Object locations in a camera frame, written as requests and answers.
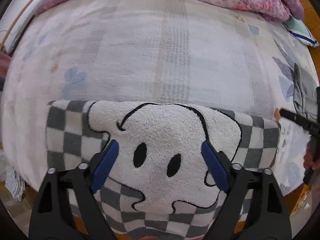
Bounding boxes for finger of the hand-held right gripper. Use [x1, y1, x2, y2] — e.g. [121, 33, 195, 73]
[279, 108, 320, 137]

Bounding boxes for wooden headboard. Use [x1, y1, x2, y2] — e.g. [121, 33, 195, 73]
[287, 0, 320, 63]

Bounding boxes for pink hanging cloth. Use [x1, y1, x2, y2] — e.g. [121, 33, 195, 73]
[0, 52, 12, 80]

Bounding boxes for folded grey cloth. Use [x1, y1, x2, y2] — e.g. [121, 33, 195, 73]
[292, 64, 320, 124]

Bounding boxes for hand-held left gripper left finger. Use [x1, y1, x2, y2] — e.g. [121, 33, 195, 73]
[28, 139, 120, 240]

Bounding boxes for green white striped cloth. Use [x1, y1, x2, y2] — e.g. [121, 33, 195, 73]
[282, 15, 320, 47]

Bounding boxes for person's right hand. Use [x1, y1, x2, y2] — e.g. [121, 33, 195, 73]
[304, 139, 320, 171]

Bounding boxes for grey white checkered cardigan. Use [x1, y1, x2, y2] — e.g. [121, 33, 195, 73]
[45, 99, 282, 240]

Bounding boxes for pale floral bed sheet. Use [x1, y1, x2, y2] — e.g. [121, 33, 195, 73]
[1, 0, 320, 213]

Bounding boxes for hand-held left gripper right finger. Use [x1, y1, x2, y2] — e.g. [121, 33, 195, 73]
[201, 140, 292, 240]

